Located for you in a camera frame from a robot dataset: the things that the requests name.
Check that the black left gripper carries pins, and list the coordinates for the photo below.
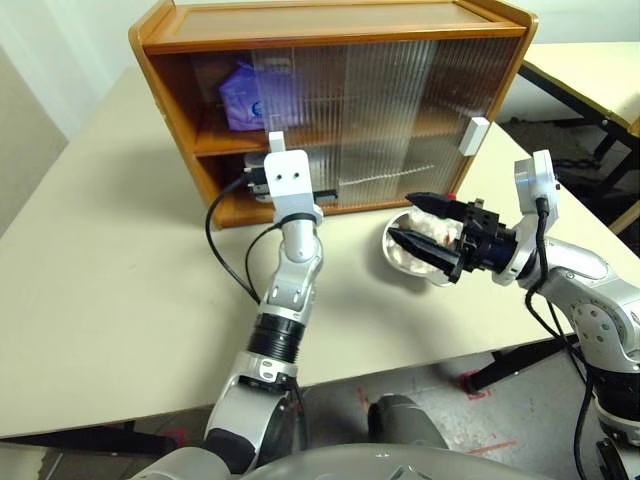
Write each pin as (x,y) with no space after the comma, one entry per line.
(256,180)

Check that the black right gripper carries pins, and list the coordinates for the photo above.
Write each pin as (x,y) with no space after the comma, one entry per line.
(477,235)

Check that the purple tissue pack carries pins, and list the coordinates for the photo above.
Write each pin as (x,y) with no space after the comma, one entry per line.
(237,100)

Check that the translucent ribbed sliding door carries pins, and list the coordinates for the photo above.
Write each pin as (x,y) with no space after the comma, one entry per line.
(310,100)
(465,80)

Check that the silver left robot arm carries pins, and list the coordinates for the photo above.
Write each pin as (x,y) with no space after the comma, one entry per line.
(292,285)

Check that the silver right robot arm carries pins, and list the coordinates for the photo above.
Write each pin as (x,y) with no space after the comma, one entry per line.
(590,280)

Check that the brown wooden cabinet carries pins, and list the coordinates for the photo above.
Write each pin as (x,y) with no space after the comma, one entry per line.
(300,20)

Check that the black table leg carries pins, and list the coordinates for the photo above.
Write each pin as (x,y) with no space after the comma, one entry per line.
(520,362)

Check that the grey rounded shape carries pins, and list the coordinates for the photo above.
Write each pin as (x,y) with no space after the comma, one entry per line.
(405,420)

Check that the silver robot torso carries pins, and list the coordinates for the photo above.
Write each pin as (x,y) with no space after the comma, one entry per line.
(325,465)

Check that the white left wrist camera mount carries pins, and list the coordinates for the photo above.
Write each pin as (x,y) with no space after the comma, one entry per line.
(287,185)

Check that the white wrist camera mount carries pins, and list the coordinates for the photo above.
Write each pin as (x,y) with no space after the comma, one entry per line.
(542,175)
(287,185)

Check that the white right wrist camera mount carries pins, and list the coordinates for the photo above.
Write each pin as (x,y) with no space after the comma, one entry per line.
(542,175)

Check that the beige table with black frame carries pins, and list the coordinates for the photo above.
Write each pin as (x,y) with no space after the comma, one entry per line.
(585,65)

